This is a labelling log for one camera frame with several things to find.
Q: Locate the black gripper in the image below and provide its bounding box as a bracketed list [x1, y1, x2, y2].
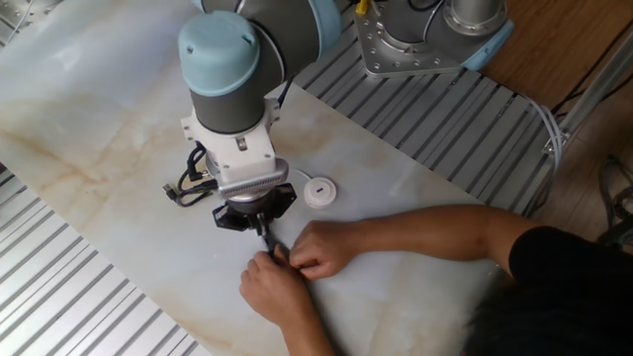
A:
[211, 181, 299, 237]

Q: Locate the dark grey USB docking station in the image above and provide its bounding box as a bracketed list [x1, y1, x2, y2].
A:
[162, 182, 278, 258]

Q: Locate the white round USB hub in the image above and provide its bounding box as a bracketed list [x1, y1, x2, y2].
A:
[291, 168, 338, 209]

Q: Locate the person's left forearm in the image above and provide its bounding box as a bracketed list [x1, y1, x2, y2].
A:
[279, 313, 337, 356]

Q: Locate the person's right forearm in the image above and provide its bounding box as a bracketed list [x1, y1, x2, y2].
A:
[353, 203, 538, 273]

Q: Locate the person's right hand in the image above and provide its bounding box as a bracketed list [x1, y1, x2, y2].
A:
[289, 220, 365, 282]

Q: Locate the person's left hand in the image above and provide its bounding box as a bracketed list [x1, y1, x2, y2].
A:
[238, 244, 316, 330]

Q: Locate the silver plate with screws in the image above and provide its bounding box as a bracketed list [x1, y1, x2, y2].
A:
[0, 0, 63, 31]

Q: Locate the black shirt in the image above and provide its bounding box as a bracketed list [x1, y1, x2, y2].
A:
[507, 225, 633, 303]

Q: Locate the black chair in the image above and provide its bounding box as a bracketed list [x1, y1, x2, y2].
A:
[597, 155, 633, 248]

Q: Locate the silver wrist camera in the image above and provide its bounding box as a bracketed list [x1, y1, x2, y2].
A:
[217, 157, 290, 200]

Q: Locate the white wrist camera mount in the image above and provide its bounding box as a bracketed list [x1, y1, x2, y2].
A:
[180, 97, 282, 185]

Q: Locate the black camera cable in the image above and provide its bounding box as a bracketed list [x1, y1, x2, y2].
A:
[175, 142, 220, 208]

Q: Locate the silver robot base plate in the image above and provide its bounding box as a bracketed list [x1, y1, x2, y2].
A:
[353, 4, 466, 78]

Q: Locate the white cable bundle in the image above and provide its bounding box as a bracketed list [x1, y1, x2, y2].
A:
[518, 96, 565, 219]

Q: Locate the aluminium frame post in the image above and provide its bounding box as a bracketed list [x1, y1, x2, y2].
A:
[541, 29, 633, 157]

